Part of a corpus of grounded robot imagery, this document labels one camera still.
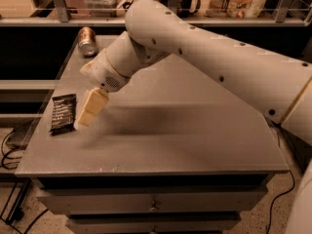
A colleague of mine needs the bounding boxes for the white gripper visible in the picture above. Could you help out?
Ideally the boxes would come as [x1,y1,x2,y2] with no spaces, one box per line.
[78,48,131,126]

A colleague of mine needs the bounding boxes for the orange soda can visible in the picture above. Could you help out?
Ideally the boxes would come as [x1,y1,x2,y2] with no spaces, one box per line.
[78,26,98,57]

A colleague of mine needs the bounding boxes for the metal shelf rail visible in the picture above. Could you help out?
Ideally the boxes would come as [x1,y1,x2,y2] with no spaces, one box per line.
[0,0,312,27]

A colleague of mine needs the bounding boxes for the top drawer with knob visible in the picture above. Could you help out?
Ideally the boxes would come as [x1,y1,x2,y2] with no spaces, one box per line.
[37,186,267,215]

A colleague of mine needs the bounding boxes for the black rxbar chocolate wrapper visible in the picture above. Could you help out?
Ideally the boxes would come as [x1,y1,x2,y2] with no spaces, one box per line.
[50,94,77,135]

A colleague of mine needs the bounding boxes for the grey drawer cabinet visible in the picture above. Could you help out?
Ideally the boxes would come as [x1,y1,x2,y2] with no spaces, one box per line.
[15,34,291,234]

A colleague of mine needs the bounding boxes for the lower drawer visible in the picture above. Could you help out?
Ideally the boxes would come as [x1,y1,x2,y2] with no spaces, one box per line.
[66,214,240,234]

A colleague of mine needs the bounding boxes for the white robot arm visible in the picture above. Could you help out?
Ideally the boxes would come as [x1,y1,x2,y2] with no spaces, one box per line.
[78,0,312,144]

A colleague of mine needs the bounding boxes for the black cables on left floor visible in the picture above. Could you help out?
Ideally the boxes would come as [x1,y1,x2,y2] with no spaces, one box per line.
[0,119,50,234]

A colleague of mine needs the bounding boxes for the black cable on right floor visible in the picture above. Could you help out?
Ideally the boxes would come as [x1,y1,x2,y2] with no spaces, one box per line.
[264,170,296,234]

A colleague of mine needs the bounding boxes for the colourful snack bag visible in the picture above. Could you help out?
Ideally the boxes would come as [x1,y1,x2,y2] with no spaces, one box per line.
[205,0,266,19]

